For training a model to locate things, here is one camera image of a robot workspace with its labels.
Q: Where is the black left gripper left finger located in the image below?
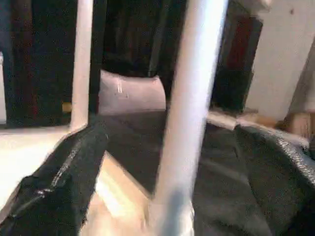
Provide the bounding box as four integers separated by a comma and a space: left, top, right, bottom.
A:
0, 122, 109, 236

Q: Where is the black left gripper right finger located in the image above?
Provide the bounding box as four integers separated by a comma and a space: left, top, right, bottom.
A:
236, 127, 315, 236

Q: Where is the white plastic table top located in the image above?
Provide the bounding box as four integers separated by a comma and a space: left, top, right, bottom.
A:
0, 124, 195, 236

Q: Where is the white plastic table leg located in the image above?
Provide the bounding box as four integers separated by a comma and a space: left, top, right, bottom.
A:
149, 0, 231, 236
70, 0, 95, 131

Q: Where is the white flat board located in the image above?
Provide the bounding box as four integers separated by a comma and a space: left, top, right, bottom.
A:
206, 112, 261, 130

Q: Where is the black work mat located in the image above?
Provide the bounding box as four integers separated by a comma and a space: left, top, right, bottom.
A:
97, 109, 315, 236

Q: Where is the grey cushion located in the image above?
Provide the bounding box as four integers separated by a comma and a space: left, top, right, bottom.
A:
98, 70, 167, 116

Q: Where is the dark box with red side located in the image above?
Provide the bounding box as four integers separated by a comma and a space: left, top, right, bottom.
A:
213, 12, 264, 115

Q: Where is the black furniture with gold label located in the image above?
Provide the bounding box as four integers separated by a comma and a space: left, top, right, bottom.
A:
0, 0, 189, 127

